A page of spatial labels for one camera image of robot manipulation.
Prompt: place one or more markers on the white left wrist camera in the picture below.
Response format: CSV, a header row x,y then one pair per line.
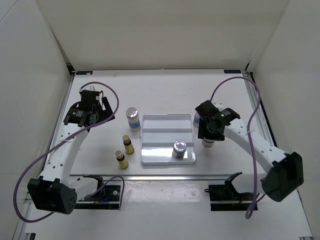
x,y
88,88

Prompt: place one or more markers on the red-logo-lid spice jar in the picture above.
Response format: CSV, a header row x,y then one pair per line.
x,y
179,149

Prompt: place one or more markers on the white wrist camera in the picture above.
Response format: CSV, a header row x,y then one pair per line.
x,y
88,88
218,105

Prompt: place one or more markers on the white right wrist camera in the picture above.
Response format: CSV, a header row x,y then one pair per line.
x,y
218,105

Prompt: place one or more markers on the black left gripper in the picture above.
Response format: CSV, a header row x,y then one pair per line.
x,y
107,111

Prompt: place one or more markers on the silver-lid spice jar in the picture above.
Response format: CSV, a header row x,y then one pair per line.
x,y
208,143

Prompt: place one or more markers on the left blue-label salt shaker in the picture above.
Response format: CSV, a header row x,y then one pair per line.
x,y
133,119

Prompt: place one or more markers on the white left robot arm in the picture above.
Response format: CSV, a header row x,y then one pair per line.
x,y
52,191

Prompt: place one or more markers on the right blue-label salt shaker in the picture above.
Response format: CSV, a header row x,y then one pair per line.
x,y
196,120

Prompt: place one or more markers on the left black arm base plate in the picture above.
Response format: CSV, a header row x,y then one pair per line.
x,y
109,198

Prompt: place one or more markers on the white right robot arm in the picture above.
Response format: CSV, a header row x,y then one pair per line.
x,y
284,171

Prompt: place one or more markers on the blue-label salt shaker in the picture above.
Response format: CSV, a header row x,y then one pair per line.
x,y
196,120
133,119

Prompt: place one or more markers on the aluminium table frame rail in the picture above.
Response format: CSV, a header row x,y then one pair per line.
x,y
174,177

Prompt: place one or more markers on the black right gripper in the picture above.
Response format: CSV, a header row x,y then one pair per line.
x,y
202,133

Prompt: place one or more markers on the white divided plastic tray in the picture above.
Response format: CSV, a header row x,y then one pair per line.
x,y
158,134

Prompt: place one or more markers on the yellow-label small bottle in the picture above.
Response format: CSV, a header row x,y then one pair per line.
x,y
123,163
129,149

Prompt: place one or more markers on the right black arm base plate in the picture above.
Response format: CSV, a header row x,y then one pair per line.
x,y
222,199

